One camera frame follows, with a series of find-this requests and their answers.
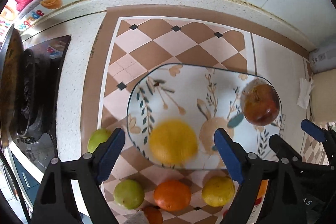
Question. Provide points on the red apple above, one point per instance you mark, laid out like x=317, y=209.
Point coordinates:
x=260, y=102

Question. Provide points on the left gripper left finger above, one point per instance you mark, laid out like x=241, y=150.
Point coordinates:
x=55, y=201

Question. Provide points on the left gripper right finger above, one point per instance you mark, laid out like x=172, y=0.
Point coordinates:
x=283, y=201

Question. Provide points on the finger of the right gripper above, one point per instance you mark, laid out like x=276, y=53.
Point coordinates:
x=321, y=135
x=282, y=149

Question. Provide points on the yellow lemon on plate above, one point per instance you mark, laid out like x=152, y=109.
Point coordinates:
x=173, y=142

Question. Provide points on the grey spray can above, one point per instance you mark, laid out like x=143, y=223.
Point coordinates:
x=323, y=59

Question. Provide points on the green apple near stove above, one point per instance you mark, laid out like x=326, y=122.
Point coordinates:
x=99, y=136

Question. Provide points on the dark orange front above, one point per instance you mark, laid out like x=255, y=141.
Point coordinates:
x=153, y=215

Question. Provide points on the black wok pan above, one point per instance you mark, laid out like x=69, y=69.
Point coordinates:
x=11, y=84

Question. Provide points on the green apple front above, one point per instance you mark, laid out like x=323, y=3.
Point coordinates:
x=129, y=194

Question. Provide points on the white folded tissue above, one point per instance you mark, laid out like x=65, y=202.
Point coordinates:
x=305, y=88

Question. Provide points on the black gas stove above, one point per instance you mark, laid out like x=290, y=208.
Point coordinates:
x=38, y=96

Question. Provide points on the large orange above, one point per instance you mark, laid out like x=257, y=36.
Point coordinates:
x=262, y=189

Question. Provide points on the yellow lemon on mat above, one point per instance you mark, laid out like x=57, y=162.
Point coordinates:
x=218, y=191

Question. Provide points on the checkered brown table mat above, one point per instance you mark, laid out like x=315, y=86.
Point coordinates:
x=150, y=63

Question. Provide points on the green apple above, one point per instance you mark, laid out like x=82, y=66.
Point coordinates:
x=129, y=194
x=99, y=136

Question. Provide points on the cream utensil holder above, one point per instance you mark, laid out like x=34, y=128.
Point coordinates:
x=322, y=98

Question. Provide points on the orange middle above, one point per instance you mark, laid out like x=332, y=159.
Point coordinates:
x=172, y=195

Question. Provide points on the floral glass fruit plate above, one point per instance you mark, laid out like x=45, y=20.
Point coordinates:
x=206, y=99

